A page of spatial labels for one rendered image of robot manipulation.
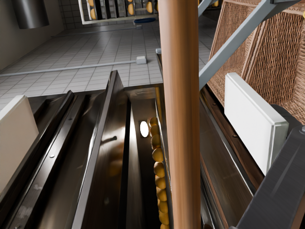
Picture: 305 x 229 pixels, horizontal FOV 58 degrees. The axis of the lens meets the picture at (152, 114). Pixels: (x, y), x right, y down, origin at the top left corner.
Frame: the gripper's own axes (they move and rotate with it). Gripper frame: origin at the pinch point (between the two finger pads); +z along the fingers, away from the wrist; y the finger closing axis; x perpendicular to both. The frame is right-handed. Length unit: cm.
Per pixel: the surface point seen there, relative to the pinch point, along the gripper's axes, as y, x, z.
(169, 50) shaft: 3.3, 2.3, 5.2
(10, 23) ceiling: -137, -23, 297
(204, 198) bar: 6.9, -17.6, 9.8
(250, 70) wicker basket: 44, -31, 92
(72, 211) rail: -20, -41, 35
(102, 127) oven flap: -17, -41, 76
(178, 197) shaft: 3.2, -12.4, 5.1
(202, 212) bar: 6.2, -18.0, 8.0
